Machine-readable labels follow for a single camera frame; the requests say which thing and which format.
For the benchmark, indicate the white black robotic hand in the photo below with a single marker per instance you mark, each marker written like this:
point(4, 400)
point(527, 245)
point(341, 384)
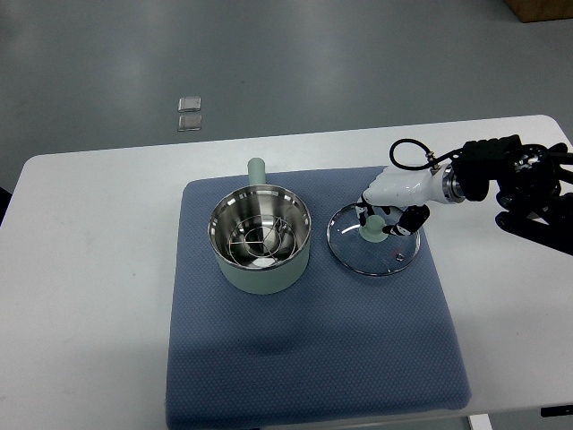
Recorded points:
point(394, 204)

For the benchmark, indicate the glass lid with green knob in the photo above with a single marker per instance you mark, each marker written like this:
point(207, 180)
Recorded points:
point(367, 249)

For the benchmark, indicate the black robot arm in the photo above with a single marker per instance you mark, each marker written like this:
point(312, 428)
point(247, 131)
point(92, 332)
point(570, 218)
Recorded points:
point(529, 178)

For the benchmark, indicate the green steel pot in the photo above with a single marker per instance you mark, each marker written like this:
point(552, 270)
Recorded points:
point(261, 198)

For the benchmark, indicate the blue quilted mat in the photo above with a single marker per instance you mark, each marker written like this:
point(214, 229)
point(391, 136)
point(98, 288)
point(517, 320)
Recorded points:
point(335, 345)

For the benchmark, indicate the brown cardboard box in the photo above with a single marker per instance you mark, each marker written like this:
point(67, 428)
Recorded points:
point(541, 10)

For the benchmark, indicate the upper floor outlet plate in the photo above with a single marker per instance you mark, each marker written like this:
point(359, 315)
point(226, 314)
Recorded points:
point(189, 104)

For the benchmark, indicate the wire steaming rack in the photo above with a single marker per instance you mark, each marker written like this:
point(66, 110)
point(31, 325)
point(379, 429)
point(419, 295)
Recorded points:
point(261, 237)

